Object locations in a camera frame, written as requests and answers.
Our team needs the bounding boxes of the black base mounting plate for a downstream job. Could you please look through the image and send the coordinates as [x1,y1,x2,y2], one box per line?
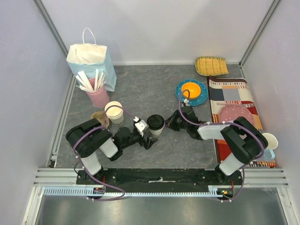
[76,167,243,194]

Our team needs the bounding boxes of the single white paper cup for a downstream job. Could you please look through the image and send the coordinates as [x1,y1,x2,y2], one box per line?
[149,122,165,136]

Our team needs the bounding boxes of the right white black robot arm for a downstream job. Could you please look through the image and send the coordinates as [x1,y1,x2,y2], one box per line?
[165,106,269,185]

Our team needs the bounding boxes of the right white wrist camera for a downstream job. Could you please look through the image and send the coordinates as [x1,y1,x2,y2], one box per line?
[182,99,189,106]

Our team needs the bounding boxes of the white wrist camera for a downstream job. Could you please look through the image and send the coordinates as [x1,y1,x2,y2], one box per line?
[182,99,189,106]
[133,117,149,136]

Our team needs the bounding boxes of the slotted cable duct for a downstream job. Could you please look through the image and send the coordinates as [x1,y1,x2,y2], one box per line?
[44,186,223,197]

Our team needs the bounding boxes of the pink straw holder cup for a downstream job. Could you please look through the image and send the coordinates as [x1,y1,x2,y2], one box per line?
[86,86,110,108]

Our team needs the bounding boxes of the light blue mug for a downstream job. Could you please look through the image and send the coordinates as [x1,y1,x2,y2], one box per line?
[262,133,278,159]

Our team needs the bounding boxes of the pink dotted plate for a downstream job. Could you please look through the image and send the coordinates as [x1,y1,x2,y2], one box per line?
[219,104,255,126]

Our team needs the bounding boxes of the black plastic cup lid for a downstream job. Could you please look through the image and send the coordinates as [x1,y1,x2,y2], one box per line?
[147,114,165,130]

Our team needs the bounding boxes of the brown cardboard cup carrier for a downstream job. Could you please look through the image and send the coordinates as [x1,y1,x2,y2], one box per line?
[90,111,110,128]

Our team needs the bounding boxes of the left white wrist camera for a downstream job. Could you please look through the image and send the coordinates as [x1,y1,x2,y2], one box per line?
[133,117,149,136]

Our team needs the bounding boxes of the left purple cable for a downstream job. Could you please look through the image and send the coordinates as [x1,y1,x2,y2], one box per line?
[74,105,141,202]

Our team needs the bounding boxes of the white wrapped straws bundle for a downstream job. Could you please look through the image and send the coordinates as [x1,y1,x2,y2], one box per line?
[75,69,106,93]

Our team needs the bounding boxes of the blue dotted plate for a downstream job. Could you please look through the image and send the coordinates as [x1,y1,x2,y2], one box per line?
[175,79,208,106]

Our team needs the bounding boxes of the orange bowl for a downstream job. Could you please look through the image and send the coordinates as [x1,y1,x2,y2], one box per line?
[181,82,202,100]

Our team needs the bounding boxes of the yellow woven tray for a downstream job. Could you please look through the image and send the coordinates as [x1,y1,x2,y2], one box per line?
[195,56,229,76]

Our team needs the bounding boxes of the light blue paper bag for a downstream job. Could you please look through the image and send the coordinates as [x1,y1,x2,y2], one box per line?
[66,32,117,92]

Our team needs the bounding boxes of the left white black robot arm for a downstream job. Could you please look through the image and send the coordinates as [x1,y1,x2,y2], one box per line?
[66,118,158,184]

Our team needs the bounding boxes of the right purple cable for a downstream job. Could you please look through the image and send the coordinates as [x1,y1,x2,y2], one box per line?
[179,90,263,203]

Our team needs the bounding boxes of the colourful patterned placemat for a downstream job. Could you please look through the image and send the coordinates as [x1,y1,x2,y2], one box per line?
[207,76,277,168]

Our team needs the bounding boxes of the purple cable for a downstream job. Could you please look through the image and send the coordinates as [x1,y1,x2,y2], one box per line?
[74,105,141,202]
[179,90,263,203]

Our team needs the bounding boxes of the stack of white paper cups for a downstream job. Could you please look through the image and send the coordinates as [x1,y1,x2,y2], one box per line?
[105,101,124,125]

